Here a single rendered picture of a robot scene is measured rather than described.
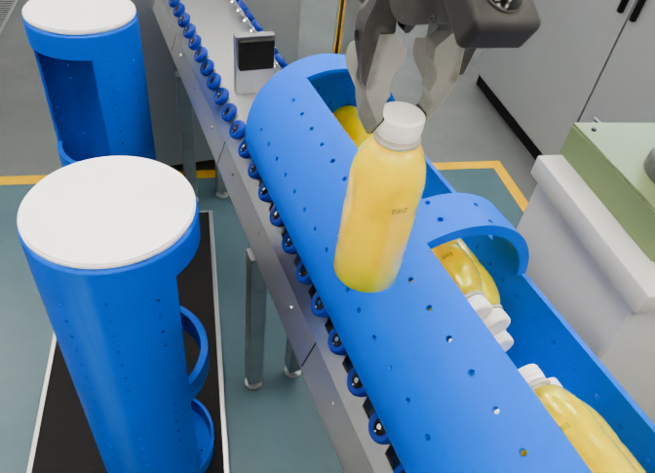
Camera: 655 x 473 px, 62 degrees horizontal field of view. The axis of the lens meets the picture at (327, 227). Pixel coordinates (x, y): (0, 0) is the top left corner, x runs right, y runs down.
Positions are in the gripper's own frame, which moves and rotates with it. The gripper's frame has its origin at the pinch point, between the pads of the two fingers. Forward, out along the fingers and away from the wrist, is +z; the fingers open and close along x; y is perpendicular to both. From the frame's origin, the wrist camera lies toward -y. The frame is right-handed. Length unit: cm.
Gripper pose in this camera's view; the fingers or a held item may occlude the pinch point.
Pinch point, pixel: (400, 121)
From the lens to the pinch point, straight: 46.6
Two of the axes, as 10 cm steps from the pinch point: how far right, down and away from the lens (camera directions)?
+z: -1.1, 7.1, 6.9
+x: -9.3, 1.6, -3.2
